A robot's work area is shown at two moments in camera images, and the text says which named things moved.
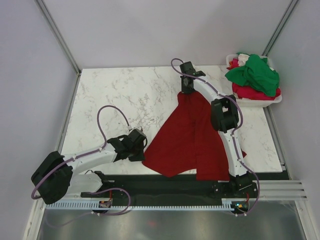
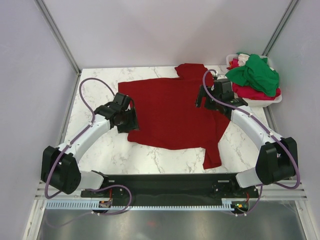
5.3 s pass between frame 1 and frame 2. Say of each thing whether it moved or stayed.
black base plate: stayed
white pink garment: stayed
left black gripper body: moved
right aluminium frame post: stayed
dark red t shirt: moved
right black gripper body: moved
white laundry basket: stayed
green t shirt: stayed
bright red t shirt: stayed
